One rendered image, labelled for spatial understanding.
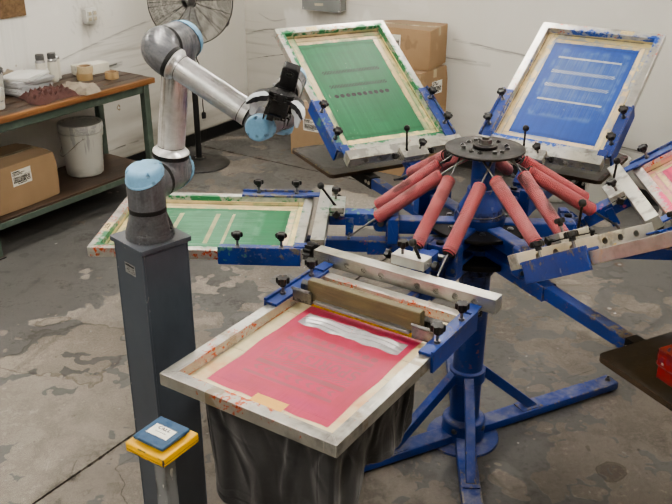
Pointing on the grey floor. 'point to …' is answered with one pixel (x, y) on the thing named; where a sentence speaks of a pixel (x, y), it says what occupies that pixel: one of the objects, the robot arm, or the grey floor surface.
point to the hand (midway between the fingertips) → (274, 108)
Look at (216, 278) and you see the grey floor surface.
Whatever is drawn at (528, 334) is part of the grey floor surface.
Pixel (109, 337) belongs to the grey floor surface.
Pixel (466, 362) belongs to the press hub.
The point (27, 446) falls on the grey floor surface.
